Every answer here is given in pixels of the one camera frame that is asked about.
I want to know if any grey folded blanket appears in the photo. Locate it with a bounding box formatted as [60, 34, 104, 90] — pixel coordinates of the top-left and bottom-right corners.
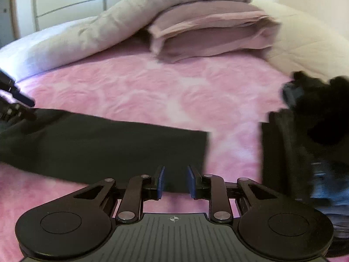
[15, 0, 252, 80]

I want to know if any stack of dark folded clothes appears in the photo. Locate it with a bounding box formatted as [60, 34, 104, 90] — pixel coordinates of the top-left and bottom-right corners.
[261, 71, 348, 239]

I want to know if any mauve pillow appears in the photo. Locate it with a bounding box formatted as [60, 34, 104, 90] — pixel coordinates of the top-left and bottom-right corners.
[147, 0, 281, 63]

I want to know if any pink floral bedspread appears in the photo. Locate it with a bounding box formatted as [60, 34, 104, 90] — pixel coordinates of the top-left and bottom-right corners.
[0, 46, 294, 262]

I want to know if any dark green t-shirt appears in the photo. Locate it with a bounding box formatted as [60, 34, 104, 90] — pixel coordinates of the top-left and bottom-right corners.
[1, 109, 209, 193]

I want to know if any cream quilted duvet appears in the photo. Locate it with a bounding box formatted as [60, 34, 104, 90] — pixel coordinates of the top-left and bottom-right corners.
[252, 0, 348, 81]

